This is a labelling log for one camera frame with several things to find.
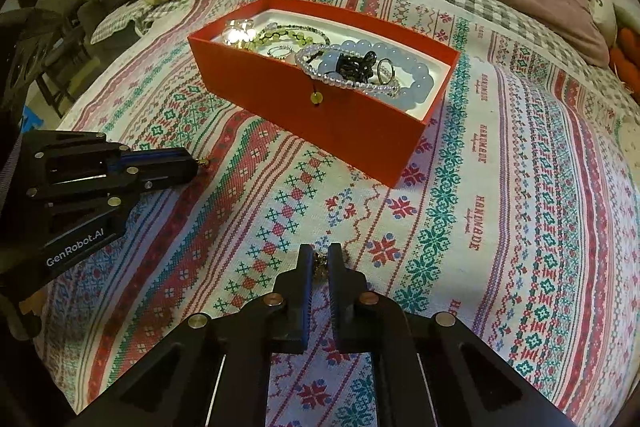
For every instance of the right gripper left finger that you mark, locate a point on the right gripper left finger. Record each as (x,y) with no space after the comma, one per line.
(296,288)

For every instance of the grey checked bedsheet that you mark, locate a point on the grey checked bedsheet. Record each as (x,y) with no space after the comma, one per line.
(521,32)

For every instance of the patterned knit-print cloth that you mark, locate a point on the patterned knit-print cloth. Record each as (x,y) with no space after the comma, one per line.
(518,212)

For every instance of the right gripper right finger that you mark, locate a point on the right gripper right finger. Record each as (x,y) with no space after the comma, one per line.
(345,287)

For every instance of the black hair clip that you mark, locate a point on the black hair clip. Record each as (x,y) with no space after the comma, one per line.
(356,68)

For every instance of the orange plush toy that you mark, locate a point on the orange plush toy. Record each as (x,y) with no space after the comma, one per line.
(625,60)

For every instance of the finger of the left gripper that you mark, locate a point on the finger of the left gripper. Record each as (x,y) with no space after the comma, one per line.
(160,174)
(152,157)

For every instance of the black chair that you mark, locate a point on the black chair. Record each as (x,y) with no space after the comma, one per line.
(49,43)

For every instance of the red jewelry box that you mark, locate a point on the red jewelry box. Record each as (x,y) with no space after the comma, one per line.
(365,132)

